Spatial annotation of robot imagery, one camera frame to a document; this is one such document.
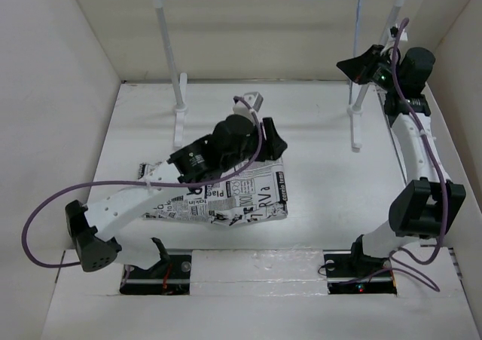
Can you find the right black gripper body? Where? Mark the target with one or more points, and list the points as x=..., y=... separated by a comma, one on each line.
x=382, y=74

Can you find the black white newspaper print trousers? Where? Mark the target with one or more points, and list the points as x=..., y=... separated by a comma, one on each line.
x=258, y=194

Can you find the clear blue plastic hanger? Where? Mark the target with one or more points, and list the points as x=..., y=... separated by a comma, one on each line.
x=357, y=27

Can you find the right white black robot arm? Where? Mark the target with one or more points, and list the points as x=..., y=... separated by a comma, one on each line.
x=428, y=205

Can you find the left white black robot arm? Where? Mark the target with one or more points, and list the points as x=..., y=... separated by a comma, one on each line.
x=95, y=228

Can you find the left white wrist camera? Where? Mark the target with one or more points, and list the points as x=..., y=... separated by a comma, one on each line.
x=243, y=104

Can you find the aluminium rail right side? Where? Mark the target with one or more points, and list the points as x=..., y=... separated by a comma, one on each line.
x=381, y=98

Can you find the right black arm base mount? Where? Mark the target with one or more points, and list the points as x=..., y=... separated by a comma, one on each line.
x=347, y=275

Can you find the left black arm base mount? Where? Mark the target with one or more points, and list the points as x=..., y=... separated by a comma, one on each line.
x=169, y=276

